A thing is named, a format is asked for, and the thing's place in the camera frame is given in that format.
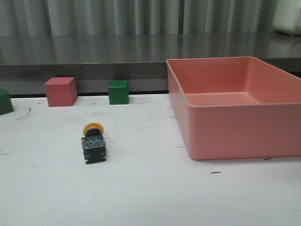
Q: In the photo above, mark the pink wooden cube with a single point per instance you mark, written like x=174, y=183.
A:
x=61, y=91

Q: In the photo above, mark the yellow push button switch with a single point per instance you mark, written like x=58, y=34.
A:
x=93, y=143

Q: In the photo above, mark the grey steel back table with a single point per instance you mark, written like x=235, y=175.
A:
x=27, y=62

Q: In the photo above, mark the pink plastic bin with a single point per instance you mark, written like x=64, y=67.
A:
x=235, y=107

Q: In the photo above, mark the green block at left edge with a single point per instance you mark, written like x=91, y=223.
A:
x=5, y=102

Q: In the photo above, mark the green wooden cube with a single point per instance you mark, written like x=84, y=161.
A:
x=118, y=92

